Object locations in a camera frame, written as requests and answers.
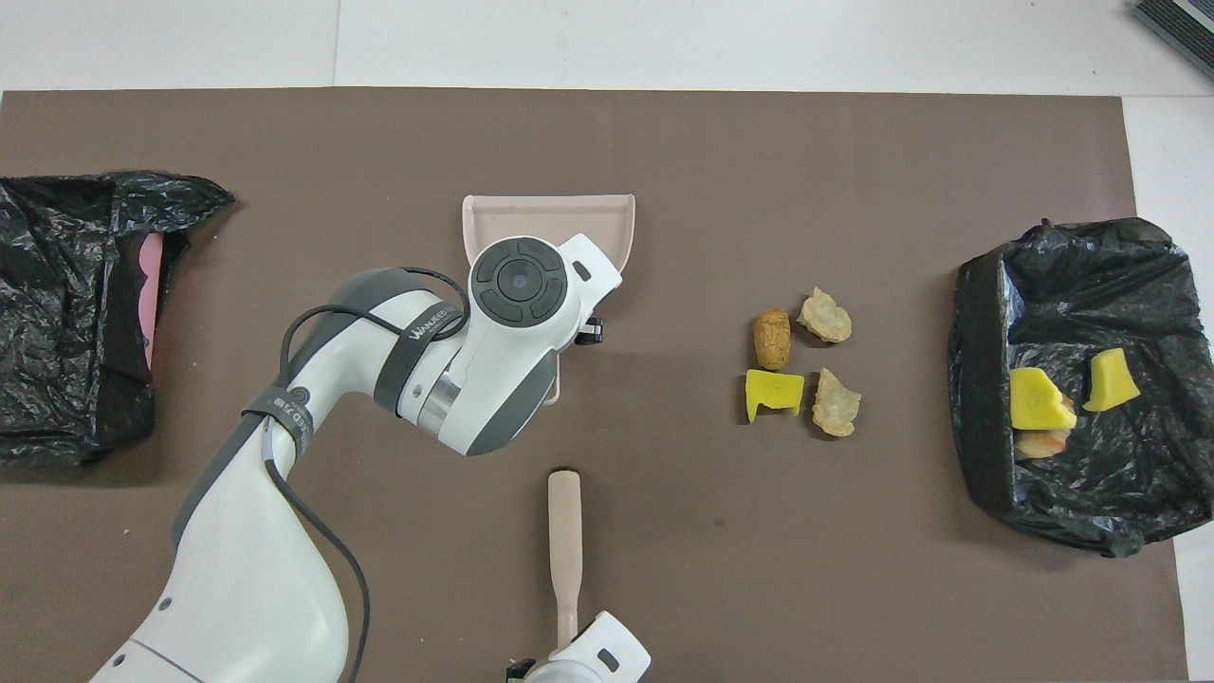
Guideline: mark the black bag lined bin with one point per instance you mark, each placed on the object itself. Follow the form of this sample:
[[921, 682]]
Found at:
[[1072, 285]]

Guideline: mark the black trash bag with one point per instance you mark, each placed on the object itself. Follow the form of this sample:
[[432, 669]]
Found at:
[[66, 313]]

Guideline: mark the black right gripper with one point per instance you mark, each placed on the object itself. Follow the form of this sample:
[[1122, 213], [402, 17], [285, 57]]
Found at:
[[520, 672]]

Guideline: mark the pink bin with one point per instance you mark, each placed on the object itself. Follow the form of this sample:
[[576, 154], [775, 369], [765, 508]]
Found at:
[[150, 294]]

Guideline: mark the yellow sponge wedge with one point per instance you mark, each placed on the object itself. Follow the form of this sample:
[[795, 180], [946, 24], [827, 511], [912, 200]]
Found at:
[[1110, 382]]

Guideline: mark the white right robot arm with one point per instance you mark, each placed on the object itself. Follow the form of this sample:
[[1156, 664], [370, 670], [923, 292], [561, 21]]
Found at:
[[593, 655]]

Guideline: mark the beige sponge chunk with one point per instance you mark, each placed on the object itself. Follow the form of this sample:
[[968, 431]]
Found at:
[[836, 403], [1041, 444], [824, 317]]

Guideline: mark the notched yellow sponge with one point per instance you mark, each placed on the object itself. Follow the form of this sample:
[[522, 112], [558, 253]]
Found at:
[[773, 392]]

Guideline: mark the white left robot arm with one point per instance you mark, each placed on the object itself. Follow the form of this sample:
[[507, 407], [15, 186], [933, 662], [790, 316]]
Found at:
[[237, 569]]

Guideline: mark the dark ribbed panel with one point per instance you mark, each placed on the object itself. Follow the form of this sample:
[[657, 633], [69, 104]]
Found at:
[[1181, 28]]

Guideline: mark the brown sponge chunk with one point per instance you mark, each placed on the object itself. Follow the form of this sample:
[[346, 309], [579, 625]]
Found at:
[[772, 340]]

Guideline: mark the brown table mat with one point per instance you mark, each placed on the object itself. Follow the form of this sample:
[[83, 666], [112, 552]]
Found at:
[[759, 142]]

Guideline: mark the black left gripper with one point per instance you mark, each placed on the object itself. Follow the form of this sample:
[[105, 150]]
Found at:
[[590, 332]]

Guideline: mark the beige plastic dustpan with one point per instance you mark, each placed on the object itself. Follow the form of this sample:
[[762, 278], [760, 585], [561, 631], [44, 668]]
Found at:
[[531, 216]]

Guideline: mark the yellow and green sponge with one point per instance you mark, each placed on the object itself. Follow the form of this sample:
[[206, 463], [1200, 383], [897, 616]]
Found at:
[[1039, 400]]

